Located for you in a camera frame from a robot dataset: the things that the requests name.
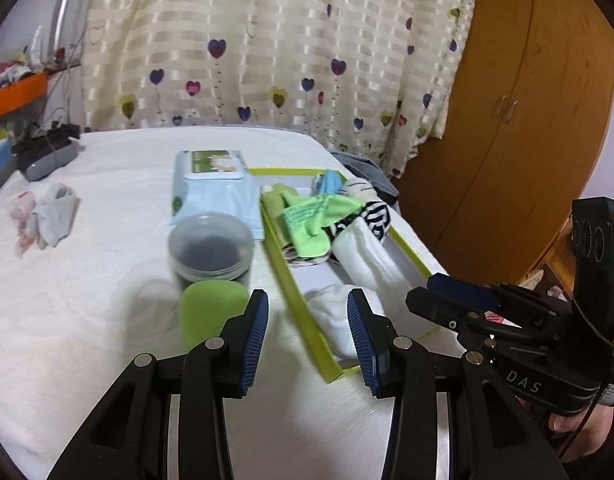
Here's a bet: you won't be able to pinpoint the wet wipes pack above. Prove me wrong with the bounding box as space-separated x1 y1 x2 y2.
170 150 264 240

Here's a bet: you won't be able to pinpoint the black grey VR headset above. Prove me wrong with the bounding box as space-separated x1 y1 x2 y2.
12 124 81 182

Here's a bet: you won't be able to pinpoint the wooden wardrobe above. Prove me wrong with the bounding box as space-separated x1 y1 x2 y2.
397 0 614 284

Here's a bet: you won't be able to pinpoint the heart pattern curtain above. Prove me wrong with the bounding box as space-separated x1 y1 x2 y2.
82 0 475 177

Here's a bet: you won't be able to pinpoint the green lidded jar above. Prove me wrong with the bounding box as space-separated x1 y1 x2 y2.
179 280 249 351

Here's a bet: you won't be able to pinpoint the red clear plastic packet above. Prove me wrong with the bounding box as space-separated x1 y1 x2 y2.
8 191 39 259

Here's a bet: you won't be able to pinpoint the blue face mask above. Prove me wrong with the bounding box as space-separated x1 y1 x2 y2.
311 169 344 195

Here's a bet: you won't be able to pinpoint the person's right hand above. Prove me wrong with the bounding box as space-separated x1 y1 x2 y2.
516 393 614 449

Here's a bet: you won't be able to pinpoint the grey clothes pile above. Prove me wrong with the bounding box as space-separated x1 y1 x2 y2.
331 151 399 206

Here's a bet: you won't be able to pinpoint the grey sock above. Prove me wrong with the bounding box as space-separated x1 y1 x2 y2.
34 184 79 249

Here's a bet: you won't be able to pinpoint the white cloth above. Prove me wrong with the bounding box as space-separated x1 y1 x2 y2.
332 218 411 304

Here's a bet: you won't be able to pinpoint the cream bandage sock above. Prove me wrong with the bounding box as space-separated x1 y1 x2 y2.
339 178 380 203

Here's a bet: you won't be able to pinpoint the black white striped sock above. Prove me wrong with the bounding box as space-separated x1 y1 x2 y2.
325 200 392 242

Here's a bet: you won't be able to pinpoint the bright green sock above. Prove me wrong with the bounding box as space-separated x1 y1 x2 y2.
281 192 365 258

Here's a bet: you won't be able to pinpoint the orange tray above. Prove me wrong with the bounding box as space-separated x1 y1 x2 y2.
0 73 48 118

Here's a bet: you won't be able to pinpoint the clear jar dark contents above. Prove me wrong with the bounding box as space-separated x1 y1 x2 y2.
167 212 255 283

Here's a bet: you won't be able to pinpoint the green white shallow box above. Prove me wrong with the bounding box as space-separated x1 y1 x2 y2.
252 168 444 384

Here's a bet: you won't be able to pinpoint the green towel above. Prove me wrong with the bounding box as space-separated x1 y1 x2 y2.
260 183 331 266

